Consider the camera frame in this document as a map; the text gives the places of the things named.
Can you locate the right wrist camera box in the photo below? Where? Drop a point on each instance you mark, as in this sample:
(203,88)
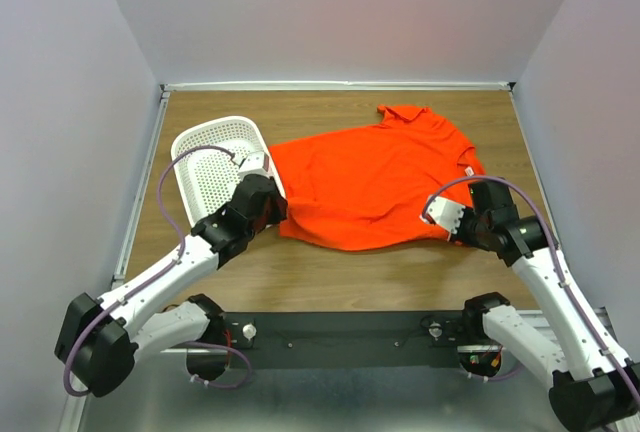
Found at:
(445,214)

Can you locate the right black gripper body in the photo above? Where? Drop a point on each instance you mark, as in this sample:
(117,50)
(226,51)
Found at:
(471,229)

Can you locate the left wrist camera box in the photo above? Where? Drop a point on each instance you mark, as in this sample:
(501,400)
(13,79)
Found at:
(256,163)

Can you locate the white perforated plastic basket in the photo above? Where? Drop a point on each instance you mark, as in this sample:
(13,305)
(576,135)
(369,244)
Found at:
(208,174)

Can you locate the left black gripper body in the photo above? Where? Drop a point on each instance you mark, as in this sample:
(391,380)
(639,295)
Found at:
(275,214)

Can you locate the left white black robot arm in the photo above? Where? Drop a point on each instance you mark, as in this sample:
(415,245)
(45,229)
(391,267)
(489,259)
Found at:
(102,339)

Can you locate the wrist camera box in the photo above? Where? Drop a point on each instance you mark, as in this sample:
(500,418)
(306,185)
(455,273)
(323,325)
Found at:
(445,214)
(256,163)

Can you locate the orange t shirt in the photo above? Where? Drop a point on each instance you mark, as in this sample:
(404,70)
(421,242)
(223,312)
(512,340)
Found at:
(364,188)

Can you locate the aluminium frame rail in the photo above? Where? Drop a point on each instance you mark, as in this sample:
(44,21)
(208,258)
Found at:
(74,406)

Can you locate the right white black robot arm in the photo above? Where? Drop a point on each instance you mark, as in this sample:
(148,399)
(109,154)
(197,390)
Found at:
(591,380)

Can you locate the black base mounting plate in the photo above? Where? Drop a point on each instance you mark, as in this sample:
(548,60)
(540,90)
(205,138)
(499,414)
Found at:
(333,340)

